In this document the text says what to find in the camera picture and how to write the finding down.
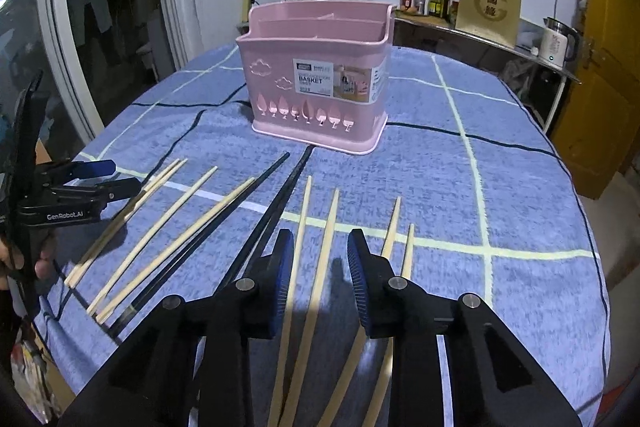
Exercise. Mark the yellow wooden door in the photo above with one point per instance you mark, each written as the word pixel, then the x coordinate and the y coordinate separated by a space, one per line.
pixel 597 132

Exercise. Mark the metal kitchen shelf table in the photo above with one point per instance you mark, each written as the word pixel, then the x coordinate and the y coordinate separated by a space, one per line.
pixel 541 87

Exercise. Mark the wooden chopstick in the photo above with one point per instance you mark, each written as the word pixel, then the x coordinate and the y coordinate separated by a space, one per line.
pixel 171 249
pixel 290 406
pixel 120 221
pixel 276 403
pixel 380 389
pixel 146 239
pixel 360 340
pixel 125 224

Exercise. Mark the pink chopstick basket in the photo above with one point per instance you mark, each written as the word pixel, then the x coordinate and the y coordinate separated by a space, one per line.
pixel 317 71

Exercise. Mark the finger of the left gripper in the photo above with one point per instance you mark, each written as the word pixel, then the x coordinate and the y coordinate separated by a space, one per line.
pixel 118 189
pixel 80 170

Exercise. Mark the white electric kettle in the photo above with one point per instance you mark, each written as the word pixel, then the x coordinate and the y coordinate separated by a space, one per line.
pixel 559 43

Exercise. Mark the gold cardboard box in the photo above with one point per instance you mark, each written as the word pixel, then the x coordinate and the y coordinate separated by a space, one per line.
pixel 494 20

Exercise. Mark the person's left hand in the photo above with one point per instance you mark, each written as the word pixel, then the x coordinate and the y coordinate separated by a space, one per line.
pixel 12 259

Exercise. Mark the black chopstick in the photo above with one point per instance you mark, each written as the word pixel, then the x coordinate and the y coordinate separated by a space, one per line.
pixel 183 252
pixel 252 250

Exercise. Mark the dark sauce bottle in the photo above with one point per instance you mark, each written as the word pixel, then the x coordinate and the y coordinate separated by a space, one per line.
pixel 445 14

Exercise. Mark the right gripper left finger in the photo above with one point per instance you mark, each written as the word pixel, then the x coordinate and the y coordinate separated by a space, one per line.
pixel 191 356

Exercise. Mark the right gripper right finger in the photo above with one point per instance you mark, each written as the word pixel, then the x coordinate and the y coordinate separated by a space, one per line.
pixel 494 380

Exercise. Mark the red sauce jar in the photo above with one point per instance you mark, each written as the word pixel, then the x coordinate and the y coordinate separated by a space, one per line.
pixel 405 5

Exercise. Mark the blue checked tablecloth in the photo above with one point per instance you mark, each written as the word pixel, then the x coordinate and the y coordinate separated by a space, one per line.
pixel 495 211

